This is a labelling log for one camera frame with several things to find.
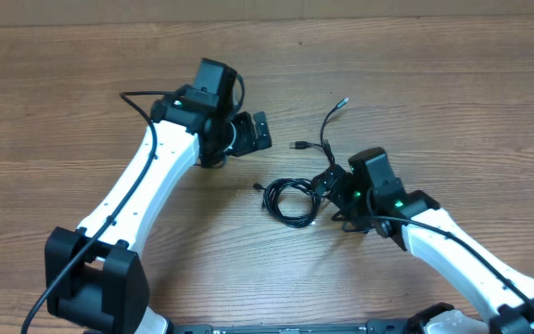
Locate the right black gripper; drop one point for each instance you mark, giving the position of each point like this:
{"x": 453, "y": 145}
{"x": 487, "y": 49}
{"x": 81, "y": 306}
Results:
{"x": 347, "y": 182}

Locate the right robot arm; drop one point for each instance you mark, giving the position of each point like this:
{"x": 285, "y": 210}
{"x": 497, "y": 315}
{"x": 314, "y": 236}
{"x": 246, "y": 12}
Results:
{"x": 370, "y": 197}

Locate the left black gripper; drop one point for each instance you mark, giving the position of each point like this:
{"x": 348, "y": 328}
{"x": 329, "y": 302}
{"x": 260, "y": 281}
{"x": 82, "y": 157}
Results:
{"x": 247, "y": 140}

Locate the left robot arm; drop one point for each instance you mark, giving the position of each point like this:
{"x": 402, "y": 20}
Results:
{"x": 94, "y": 274}

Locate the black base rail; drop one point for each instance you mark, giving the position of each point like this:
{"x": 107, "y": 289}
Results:
{"x": 377, "y": 326}

